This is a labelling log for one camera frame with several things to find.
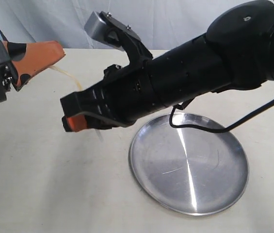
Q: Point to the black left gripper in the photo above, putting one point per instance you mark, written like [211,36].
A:
[20,62]

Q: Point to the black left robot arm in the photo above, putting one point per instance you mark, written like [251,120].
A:
[20,62]

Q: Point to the round stainless steel plate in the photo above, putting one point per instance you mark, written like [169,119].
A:
[187,170]

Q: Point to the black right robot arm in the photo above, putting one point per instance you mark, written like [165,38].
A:
[235,53]

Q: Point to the white backdrop cloth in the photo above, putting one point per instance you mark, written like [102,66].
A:
[161,24]

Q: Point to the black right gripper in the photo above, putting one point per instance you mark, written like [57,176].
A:
[124,95]

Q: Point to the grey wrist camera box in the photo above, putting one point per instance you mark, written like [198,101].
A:
[95,28]

